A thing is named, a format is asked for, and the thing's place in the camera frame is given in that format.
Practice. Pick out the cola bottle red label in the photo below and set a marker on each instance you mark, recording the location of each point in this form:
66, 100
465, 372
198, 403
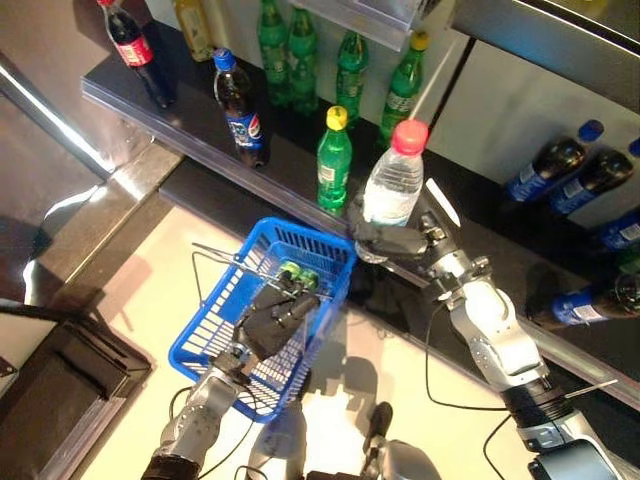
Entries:
132, 47

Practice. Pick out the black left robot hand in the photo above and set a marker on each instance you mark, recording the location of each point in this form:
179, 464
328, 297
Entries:
270, 325

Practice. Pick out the small yellow tea bottle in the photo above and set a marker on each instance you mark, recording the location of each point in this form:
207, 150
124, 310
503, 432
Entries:
195, 30

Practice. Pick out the water bottle red cap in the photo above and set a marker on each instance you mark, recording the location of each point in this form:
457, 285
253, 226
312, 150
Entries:
395, 185

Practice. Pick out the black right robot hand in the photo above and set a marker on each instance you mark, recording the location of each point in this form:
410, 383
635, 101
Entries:
395, 242

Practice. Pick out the black floor frame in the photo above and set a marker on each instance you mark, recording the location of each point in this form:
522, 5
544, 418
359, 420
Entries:
75, 380

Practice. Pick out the grey robot body and legs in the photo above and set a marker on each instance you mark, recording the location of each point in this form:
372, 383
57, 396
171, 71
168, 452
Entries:
405, 460

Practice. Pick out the blue plastic shopping basket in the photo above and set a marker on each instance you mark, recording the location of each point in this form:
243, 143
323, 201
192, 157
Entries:
310, 235

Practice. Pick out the dark grey metal shelf board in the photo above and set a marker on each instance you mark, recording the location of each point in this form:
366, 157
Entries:
550, 50

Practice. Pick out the white paper tag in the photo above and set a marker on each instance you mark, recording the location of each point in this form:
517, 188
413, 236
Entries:
442, 200

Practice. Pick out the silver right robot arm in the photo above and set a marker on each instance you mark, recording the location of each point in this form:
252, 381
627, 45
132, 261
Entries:
490, 305

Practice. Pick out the black deep shelf board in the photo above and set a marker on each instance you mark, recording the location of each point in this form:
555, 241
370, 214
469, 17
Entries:
210, 190
390, 305

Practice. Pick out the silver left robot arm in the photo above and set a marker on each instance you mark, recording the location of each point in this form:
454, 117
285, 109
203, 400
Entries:
200, 415

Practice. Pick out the black shelf board clear rail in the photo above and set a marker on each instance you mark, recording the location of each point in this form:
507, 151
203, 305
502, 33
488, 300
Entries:
490, 220
195, 95

